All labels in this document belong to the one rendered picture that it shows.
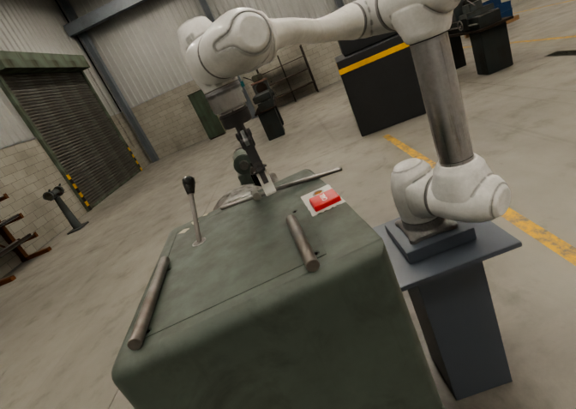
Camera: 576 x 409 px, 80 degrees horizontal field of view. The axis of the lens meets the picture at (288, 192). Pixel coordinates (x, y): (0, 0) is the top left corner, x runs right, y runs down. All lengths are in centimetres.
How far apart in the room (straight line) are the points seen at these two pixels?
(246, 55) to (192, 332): 48
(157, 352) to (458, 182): 91
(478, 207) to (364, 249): 64
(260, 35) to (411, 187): 79
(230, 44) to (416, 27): 54
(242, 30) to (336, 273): 44
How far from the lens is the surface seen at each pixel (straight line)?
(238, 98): 84
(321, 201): 74
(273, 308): 55
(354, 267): 55
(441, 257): 134
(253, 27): 67
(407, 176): 126
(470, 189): 114
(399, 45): 571
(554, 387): 192
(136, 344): 63
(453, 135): 111
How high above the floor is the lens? 156
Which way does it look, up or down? 19 degrees down
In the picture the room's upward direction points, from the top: 24 degrees counter-clockwise
